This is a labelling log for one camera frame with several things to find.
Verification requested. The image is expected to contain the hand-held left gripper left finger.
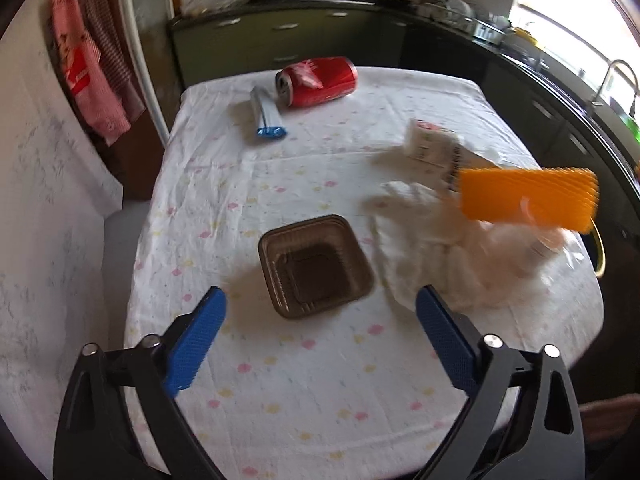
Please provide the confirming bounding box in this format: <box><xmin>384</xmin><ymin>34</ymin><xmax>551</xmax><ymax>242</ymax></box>
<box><xmin>53</xmin><ymin>286</ymin><xmax>228</xmax><ymax>480</ymax></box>

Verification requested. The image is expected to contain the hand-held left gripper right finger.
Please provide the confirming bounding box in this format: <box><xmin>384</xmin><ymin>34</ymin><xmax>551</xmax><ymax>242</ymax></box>
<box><xmin>415</xmin><ymin>285</ymin><xmax>587</xmax><ymax>480</ymax></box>

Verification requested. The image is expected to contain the yellow rimmed bin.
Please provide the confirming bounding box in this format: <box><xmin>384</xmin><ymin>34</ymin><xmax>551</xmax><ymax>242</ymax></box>
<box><xmin>582</xmin><ymin>217</ymin><xmax>608</xmax><ymax>278</ymax></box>

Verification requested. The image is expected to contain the crushed red drink can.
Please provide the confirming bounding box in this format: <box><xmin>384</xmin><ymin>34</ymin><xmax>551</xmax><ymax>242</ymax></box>
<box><xmin>275</xmin><ymin>56</ymin><xmax>360</xmax><ymax>109</ymax></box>

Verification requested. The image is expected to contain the white plastic bag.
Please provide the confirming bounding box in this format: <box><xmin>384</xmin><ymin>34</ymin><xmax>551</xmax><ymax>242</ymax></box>
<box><xmin>362</xmin><ymin>147</ymin><xmax>588</xmax><ymax>311</ymax></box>

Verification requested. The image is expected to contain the brown plastic food tray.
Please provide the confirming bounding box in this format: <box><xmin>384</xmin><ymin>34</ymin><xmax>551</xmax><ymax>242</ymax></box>
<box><xmin>258</xmin><ymin>214</ymin><xmax>376</xmax><ymax>320</ymax></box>

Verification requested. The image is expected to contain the person's pink clothing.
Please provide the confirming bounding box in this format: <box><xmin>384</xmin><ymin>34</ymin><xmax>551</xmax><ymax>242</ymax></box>
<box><xmin>579</xmin><ymin>394</ymin><xmax>640</xmax><ymax>443</ymax></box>

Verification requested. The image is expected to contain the white paper carton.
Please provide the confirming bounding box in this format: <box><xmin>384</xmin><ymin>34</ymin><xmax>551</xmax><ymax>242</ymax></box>
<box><xmin>403</xmin><ymin>119</ymin><xmax>473</xmax><ymax>193</ymax></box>

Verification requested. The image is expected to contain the white floral tablecloth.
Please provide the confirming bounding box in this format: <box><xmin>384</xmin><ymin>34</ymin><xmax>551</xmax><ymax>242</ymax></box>
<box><xmin>122</xmin><ymin>66</ymin><xmax>603</xmax><ymax>480</ymax></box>

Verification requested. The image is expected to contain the blue and white tube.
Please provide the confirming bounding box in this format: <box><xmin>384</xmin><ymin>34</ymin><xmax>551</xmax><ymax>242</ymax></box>
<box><xmin>249</xmin><ymin>85</ymin><xmax>288</xmax><ymax>139</ymax></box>

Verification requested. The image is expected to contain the green kitchen cabinet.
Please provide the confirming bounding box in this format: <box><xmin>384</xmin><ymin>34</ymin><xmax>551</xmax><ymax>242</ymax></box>
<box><xmin>167</xmin><ymin>0</ymin><xmax>640</xmax><ymax>201</ymax></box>

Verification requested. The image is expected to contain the red checked cloth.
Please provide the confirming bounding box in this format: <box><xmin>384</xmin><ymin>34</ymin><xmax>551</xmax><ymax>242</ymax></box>
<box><xmin>82</xmin><ymin>0</ymin><xmax>147</xmax><ymax>122</ymax></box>

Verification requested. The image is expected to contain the pink apron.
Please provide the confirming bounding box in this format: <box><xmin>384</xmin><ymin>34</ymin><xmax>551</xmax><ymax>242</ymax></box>
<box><xmin>50</xmin><ymin>0</ymin><xmax>132</xmax><ymax>147</ymax></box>

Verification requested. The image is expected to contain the dish rack with dishes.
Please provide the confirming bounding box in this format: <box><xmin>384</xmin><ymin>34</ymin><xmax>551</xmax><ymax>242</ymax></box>
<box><xmin>417</xmin><ymin>0</ymin><xmax>506</xmax><ymax>43</ymax></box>

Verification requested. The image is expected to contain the metal faucet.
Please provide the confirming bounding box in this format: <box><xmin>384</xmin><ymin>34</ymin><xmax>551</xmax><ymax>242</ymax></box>
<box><xmin>590</xmin><ymin>59</ymin><xmax>640</xmax><ymax>108</ymax></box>

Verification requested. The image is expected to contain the clear plastic bag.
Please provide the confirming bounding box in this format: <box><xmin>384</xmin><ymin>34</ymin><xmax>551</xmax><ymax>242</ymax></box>
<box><xmin>182</xmin><ymin>0</ymin><xmax>251</xmax><ymax>16</ymax></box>

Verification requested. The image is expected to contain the bright window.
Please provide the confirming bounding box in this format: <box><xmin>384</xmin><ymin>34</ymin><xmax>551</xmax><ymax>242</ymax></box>
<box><xmin>510</xmin><ymin>0</ymin><xmax>640</xmax><ymax>126</ymax></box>

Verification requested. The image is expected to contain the white door frame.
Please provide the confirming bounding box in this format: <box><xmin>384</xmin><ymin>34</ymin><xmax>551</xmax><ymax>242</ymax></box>
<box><xmin>112</xmin><ymin>0</ymin><xmax>173</xmax><ymax>148</ymax></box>

